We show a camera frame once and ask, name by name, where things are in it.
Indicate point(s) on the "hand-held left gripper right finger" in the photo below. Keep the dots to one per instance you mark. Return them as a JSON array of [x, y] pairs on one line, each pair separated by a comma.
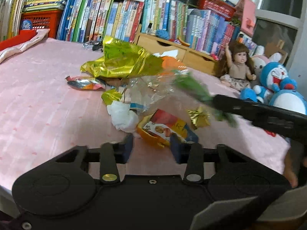
[[176, 149]]

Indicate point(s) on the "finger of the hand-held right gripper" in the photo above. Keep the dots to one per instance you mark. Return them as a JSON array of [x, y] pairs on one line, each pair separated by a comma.
[[232, 106]]

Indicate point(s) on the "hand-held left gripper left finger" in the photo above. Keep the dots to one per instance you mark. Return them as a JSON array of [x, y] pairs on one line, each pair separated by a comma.
[[128, 147]]

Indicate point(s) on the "yellow orange snack box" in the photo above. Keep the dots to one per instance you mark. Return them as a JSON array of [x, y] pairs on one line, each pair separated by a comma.
[[160, 129]]

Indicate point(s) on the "green plastic wrapper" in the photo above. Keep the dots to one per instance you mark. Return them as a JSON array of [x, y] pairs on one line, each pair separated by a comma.
[[199, 89]]

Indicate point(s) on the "person's right hand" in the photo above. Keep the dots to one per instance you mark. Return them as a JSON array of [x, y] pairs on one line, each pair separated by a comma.
[[290, 172]]

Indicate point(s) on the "crumpled white tissue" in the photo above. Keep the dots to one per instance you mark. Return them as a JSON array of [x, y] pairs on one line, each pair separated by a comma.
[[122, 117]]

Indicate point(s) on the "small gold foil wrapper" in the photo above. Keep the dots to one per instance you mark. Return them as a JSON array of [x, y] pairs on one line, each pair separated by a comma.
[[111, 96], [198, 117]]

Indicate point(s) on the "blue white paper carton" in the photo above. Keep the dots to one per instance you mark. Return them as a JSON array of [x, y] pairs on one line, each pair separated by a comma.
[[137, 106]]

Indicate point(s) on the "brown haired doll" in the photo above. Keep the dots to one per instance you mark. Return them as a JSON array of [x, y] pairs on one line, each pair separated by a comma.
[[238, 64]]

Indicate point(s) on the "blue cat plush toy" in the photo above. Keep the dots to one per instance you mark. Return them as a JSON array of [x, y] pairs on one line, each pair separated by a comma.
[[275, 76]]

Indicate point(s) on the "white bunny plush toy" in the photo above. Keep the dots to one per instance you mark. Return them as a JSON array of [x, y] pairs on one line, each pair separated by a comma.
[[260, 61]]

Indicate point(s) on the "clear plastic bag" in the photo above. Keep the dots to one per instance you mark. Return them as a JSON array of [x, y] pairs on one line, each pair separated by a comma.
[[153, 87]]

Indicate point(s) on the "brown paper wrapper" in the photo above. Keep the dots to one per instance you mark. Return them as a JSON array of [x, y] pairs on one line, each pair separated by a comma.
[[115, 81]]

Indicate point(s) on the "torn orange cardboard box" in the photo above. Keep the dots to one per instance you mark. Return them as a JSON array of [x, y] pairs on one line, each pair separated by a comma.
[[172, 62]]

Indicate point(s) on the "silver orange snack wrapper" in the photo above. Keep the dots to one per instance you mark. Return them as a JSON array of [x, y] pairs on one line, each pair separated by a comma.
[[85, 83]]

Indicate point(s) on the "pink bed sheet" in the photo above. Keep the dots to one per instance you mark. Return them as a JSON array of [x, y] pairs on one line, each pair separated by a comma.
[[48, 115]]

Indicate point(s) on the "gold foil bag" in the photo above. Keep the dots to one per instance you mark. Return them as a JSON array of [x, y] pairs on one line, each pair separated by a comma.
[[120, 60]]

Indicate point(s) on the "wooden drawer organizer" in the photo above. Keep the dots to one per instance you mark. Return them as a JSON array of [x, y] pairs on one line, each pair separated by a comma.
[[165, 46]]

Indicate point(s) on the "pink cardboard box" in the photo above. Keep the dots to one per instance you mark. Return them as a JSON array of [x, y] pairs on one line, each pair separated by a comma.
[[247, 16]]

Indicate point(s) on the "row of thin paperback books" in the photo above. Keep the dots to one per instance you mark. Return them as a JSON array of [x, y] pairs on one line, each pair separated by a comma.
[[191, 21]]

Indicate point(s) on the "red plastic basket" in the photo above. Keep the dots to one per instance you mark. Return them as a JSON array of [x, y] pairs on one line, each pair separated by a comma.
[[215, 6]]

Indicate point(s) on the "white framed window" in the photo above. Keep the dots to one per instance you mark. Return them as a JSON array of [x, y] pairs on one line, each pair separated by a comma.
[[278, 2]]

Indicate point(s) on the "row of tall picture books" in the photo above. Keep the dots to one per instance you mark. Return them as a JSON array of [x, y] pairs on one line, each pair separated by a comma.
[[103, 16]]

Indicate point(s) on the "folded pink quilt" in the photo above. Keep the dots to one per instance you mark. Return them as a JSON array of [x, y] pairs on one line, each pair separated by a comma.
[[21, 45]]

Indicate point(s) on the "red plastic crate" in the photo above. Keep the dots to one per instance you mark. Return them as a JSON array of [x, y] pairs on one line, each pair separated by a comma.
[[43, 20]]

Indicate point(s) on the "red tray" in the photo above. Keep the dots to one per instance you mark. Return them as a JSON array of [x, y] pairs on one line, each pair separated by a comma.
[[12, 42]]

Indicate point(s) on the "row of upright beige books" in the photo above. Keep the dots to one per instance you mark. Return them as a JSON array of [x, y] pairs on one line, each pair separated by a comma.
[[10, 14]]

